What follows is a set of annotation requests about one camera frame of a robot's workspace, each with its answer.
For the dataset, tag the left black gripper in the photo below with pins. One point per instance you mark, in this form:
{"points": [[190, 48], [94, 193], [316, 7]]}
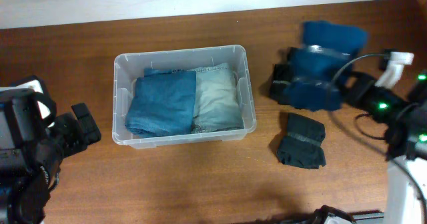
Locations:
{"points": [[81, 128]]}

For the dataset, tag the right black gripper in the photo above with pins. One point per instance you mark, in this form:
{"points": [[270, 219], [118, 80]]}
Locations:
{"points": [[348, 86]]}

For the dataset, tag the teal blue taped garment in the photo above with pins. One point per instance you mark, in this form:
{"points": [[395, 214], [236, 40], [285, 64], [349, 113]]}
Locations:
{"points": [[326, 48]]}

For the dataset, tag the dark blue jeans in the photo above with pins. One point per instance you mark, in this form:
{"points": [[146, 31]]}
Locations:
{"points": [[163, 103]]}

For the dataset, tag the large black taped garment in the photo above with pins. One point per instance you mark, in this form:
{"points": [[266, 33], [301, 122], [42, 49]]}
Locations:
{"points": [[282, 76]]}

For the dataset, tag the small black taped garment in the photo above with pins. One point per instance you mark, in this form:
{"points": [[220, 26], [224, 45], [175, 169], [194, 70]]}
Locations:
{"points": [[301, 145]]}

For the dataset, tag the light blue jeans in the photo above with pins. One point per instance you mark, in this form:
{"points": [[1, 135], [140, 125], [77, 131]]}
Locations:
{"points": [[216, 105]]}

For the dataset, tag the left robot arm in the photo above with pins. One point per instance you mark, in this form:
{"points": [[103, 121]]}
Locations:
{"points": [[34, 142]]}

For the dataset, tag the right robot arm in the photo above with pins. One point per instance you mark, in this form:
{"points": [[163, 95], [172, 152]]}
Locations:
{"points": [[406, 138]]}

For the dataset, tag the clear plastic storage bin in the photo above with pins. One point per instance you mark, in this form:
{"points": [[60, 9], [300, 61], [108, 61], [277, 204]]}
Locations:
{"points": [[129, 66]]}

